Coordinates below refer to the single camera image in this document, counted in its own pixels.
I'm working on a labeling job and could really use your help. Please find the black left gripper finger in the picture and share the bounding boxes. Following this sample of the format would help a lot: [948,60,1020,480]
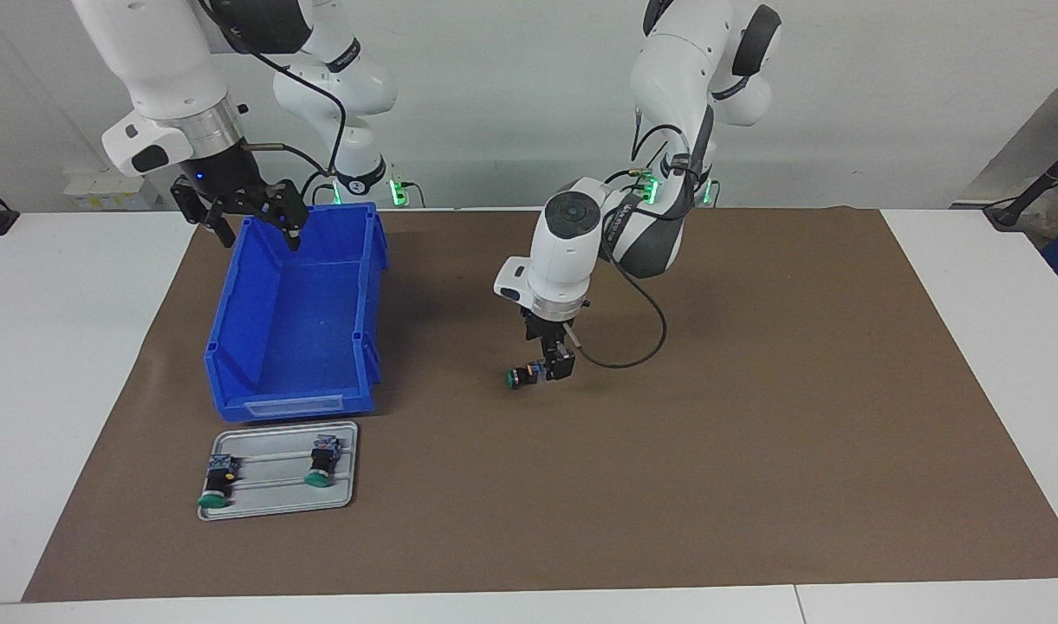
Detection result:
[541,340,576,383]

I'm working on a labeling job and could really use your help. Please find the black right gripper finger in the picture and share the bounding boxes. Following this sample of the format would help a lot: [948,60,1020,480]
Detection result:
[250,179,311,255]
[171,178,237,253]

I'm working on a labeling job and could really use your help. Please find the blue plastic storage bin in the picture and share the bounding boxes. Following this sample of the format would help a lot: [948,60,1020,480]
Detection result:
[204,202,389,424]

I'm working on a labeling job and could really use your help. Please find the brown table mat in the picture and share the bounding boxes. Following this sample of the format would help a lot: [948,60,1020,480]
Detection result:
[22,206,1058,603]

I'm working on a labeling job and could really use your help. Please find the grey metal tray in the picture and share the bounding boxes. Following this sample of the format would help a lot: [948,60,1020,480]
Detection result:
[198,421,360,522]

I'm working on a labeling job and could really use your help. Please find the black stand with pole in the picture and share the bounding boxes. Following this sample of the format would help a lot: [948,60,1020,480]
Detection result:
[983,137,1058,231]

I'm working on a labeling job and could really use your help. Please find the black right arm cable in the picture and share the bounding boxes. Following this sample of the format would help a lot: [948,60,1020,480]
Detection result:
[201,0,347,205]

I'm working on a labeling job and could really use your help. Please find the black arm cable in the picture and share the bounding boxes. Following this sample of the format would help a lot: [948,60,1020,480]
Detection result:
[568,104,720,370]
[201,0,347,205]

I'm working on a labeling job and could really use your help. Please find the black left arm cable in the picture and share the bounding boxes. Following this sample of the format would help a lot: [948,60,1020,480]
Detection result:
[568,104,720,370]

